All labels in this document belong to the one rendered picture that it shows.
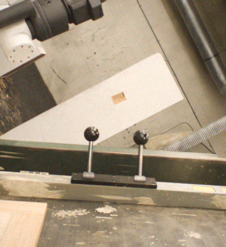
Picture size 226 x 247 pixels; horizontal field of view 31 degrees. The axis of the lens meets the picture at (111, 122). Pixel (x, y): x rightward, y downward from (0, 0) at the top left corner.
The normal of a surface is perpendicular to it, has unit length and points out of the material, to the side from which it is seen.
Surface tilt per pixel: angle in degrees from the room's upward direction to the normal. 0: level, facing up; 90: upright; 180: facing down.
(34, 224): 57
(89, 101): 90
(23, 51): 86
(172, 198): 90
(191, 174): 90
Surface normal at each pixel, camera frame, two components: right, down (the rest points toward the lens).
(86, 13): 0.44, 0.57
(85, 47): -0.01, 0.14
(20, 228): 0.08, -0.97
